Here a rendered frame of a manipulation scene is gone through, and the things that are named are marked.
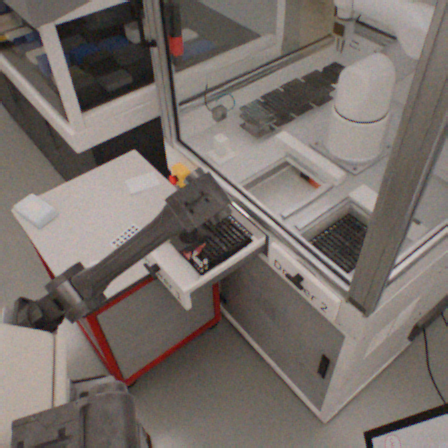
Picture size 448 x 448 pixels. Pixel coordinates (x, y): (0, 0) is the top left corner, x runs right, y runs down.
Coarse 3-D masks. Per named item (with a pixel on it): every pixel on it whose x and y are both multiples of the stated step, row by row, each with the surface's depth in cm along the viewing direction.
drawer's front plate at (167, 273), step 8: (152, 256) 149; (160, 264) 146; (160, 272) 151; (168, 272) 144; (168, 280) 148; (176, 280) 142; (168, 288) 153; (176, 288) 145; (184, 288) 140; (176, 296) 150; (184, 296) 142; (184, 304) 146
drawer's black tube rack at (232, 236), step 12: (228, 216) 163; (204, 228) 160; (216, 228) 160; (228, 228) 164; (240, 228) 159; (216, 240) 156; (228, 240) 160; (240, 240) 159; (252, 240) 159; (192, 252) 153; (204, 252) 153; (216, 252) 157; (228, 252) 156; (192, 264) 153; (204, 264) 149; (216, 264) 153
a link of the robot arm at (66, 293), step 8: (56, 288) 99; (64, 288) 99; (72, 288) 99; (48, 296) 99; (56, 296) 99; (64, 296) 99; (72, 296) 99; (80, 296) 99; (40, 304) 100; (48, 304) 99; (56, 304) 103; (64, 304) 99; (72, 304) 99; (48, 312) 100; (56, 312) 99; (64, 312) 99
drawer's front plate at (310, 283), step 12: (276, 252) 150; (276, 264) 154; (288, 264) 148; (300, 264) 145; (312, 276) 142; (312, 288) 143; (324, 288) 139; (312, 300) 146; (324, 300) 140; (336, 300) 136; (324, 312) 144; (336, 312) 140
